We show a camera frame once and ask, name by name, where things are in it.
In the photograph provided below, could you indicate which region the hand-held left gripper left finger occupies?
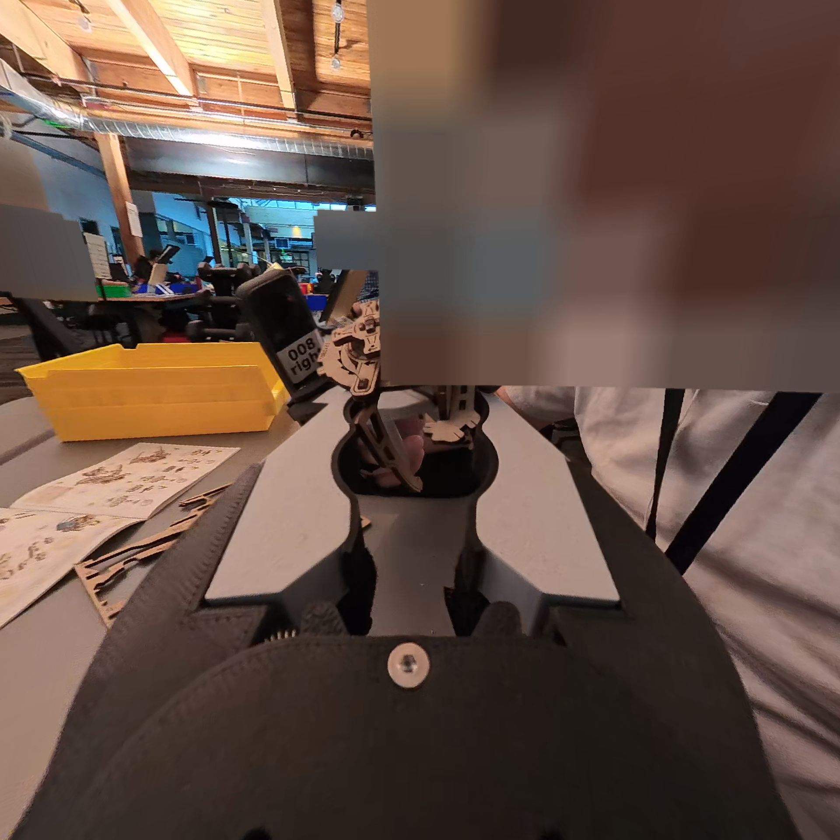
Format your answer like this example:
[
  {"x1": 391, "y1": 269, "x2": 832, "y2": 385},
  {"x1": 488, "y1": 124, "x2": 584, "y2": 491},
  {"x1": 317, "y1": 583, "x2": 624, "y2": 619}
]
[{"x1": 205, "y1": 392, "x2": 362, "y2": 614}]

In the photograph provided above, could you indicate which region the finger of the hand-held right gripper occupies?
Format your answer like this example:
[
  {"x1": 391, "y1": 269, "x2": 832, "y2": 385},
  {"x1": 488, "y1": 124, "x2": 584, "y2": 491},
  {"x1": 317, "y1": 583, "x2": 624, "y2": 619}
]
[{"x1": 357, "y1": 402, "x2": 425, "y2": 494}]

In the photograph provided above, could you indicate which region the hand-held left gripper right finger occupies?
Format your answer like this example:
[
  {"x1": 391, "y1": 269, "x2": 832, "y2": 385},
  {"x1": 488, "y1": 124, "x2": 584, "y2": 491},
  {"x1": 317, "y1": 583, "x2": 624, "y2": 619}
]
[{"x1": 466, "y1": 392, "x2": 622, "y2": 636}]

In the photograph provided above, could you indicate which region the dark wooden mechanical model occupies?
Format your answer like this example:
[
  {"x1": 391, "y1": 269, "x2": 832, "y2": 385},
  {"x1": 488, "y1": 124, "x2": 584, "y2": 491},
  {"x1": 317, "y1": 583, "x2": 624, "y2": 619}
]
[{"x1": 317, "y1": 298, "x2": 479, "y2": 454}]

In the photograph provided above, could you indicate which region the wooden cut-out part sheet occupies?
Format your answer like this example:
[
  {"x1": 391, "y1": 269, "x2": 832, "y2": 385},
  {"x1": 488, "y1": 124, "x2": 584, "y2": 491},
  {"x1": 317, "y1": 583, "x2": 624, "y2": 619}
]
[{"x1": 73, "y1": 484, "x2": 232, "y2": 629}]

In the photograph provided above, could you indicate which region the person's right hand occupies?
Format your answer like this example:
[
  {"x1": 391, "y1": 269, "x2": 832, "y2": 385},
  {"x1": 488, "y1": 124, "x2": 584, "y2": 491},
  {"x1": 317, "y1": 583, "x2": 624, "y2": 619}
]
[{"x1": 377, "y1": 415, "x2": 429, "y2": 490}]

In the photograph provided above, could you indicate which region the black office chair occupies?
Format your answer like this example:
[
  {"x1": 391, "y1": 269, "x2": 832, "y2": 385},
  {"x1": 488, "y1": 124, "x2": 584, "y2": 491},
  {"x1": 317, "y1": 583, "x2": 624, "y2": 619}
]
[{"x1": 187, "y1": 262, "x2": 263, "y2": 343}]

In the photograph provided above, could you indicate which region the yellow plastic bin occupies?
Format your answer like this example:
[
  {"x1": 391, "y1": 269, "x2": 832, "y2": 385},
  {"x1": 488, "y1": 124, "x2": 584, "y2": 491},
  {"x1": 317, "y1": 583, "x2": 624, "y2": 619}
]
[{"x1": 16, "y1": 343, "x2": 290, "y2": 442}]

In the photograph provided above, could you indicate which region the illustrated instruction booklet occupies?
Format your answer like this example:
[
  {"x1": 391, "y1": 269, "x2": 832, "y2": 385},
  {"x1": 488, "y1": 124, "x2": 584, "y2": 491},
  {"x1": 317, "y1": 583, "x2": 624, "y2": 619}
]
[{"x1": 0, "y1": 443, "x2": 240, "y2": 627}]

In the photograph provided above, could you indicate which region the person in white shirt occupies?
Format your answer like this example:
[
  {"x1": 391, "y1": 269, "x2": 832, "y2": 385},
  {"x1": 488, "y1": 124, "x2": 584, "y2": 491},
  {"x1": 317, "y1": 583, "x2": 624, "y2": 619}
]
[{"x1": 505, "y1": 387, "x2": 840, "y2": 840}]

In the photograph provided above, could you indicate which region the black ceiling duct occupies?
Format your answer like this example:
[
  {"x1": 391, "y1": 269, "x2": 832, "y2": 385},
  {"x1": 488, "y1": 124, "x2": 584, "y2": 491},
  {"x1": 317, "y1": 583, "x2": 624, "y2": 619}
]
[{"x1": 125, "y1": 138, "x2": 375, "y2": 193}]

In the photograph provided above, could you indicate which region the wooden post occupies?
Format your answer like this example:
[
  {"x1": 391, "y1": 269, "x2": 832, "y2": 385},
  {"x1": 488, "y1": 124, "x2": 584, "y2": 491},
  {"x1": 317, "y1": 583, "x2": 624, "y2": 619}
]
[{"x1": 95, "y1": 131, "x2": 147, "y2": 263}]

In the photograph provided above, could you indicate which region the silver ventilation duct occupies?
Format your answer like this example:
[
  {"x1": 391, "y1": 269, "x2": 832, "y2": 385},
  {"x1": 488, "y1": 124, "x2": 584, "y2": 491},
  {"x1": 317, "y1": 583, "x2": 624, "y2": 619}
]
[{"x1": 0, "y1": 62, "x2": 375, "y2": 161}]

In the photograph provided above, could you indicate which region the black lanyard strap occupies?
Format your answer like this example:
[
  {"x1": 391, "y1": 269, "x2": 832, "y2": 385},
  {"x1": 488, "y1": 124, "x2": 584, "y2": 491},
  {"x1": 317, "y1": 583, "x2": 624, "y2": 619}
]
[{"x1": 646, "y1": 388, "x2": 824, "y2": 577}]

